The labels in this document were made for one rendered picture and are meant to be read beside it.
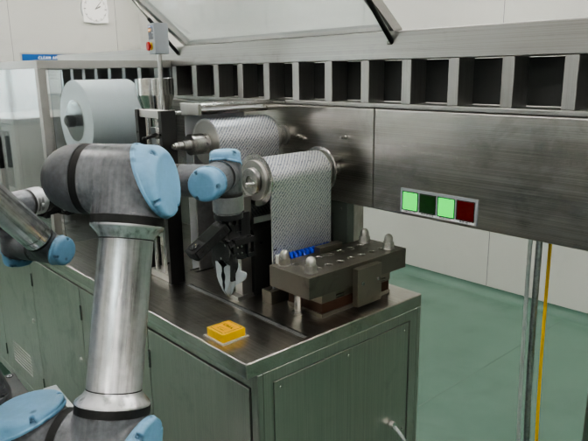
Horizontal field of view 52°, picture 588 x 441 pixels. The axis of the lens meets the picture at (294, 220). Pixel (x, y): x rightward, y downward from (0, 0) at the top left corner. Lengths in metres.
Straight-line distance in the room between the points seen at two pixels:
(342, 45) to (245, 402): 1.06
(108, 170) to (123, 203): 0.06
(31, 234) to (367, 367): 0.95
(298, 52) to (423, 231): 2.89
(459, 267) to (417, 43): 3.04
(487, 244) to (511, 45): 2.97
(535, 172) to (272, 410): 0.85
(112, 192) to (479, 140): 0.98
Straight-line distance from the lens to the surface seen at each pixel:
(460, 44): 1.66
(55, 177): 1.02
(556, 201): 1.55
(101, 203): 0.97
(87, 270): 2.19
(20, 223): 1.56
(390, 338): 1.81
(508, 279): 4.42
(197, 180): 1.33
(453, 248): 4.60
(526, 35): 1.57
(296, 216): 1.77
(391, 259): 1.81
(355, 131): 1.88
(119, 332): 0.97
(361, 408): 1.81
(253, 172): 1.70
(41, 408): 1.05
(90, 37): 7.52
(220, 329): 1.56
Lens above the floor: 1.55
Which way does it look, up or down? 14 degrees down
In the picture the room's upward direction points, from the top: 1 degrees counter-clockwise
